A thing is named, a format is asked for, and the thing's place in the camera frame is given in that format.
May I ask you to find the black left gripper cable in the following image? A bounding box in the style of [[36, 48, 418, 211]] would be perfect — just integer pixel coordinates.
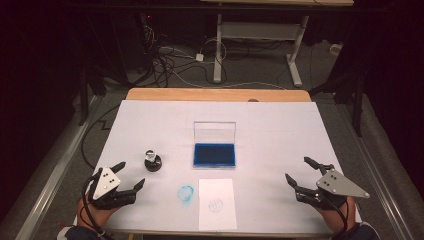
[[81, 174, 108, 240]]

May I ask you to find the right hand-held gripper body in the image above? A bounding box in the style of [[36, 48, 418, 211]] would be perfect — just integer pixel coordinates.
[[294, 168, 371, 211]]

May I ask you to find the black stamp with clear handle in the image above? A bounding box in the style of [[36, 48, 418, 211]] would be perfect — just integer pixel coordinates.
[[143, 148, 163, 173]]

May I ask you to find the large white table cover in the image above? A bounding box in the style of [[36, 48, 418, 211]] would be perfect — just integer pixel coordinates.
[[71, 99, 364, 235]]

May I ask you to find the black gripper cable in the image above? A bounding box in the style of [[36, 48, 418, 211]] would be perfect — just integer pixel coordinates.
[[327, 195, 350, 235], [81, 174, 108, 240]]

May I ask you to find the blue ink pad box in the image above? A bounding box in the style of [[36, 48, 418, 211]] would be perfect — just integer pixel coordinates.
[[192, 120, 238, 169]]

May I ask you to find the person's right hand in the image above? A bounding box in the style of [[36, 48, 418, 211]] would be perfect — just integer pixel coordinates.
[[314, 195, 358, 232]]

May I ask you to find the white paper sheet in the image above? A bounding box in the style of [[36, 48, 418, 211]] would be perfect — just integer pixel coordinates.
[[197, 177, 239, 232]]

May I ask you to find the silver metal rail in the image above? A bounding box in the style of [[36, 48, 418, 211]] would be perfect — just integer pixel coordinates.
[[335, 99, 415, 240], [14, 94, 105, 240]]

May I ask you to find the white-framed desk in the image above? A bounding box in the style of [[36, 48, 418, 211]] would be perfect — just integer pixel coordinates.
[[199, 0, 355, 89]]

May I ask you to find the tangle of floor cables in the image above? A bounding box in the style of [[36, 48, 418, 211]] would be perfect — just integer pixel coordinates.
[[142, 23, 232, 90]]

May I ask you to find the small white floor box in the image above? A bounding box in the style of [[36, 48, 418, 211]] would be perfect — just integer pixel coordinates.
[[328, 42, 344, 56]]

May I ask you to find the round black stamp cap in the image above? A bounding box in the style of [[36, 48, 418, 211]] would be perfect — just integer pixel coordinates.
[[143, 159, 163, 173]]

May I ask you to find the white floor cable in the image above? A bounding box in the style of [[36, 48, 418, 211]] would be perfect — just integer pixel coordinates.
[[171, 69, 288, 91]]

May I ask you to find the black floor cable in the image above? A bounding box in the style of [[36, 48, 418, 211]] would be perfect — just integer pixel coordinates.
[[80, 104, 122, 170]]

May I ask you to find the black metal stand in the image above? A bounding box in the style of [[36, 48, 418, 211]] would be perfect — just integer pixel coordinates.
[[309, 64, 367, 138], [77, 64, 108, 127]]

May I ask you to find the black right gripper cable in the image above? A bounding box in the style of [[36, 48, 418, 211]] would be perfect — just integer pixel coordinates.
[[327, 195, 350, 235]]

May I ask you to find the person's left hand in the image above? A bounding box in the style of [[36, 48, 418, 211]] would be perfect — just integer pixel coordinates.
[[77, 195, 116, 232]]

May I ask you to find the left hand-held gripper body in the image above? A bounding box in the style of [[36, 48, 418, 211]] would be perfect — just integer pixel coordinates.
[[87, 166, 137, 211]]

